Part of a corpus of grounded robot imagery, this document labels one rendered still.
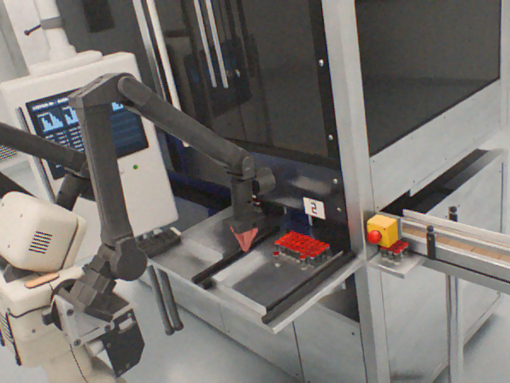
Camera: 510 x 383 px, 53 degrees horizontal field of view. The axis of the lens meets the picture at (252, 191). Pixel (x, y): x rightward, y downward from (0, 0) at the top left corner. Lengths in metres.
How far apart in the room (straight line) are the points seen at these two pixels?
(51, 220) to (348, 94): 0.82
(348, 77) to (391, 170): 0.38
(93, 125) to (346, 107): 0.69
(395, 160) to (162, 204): 1.06
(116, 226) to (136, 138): 1.03
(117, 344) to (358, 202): 0.78
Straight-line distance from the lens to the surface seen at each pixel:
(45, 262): 1.25
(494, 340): 2.71
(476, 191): 2.22
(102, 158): 1.11
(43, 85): 2.03
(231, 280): 1.65
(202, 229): 1.99
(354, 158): 1.49
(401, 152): 1.68
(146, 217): 2.25
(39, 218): 1.22
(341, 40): 1.40
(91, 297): 1.16
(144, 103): 1.11
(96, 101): 1.08
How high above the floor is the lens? 1.79
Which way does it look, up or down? 24 degrees down
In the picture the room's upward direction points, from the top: 11 degrees counter-clockwise
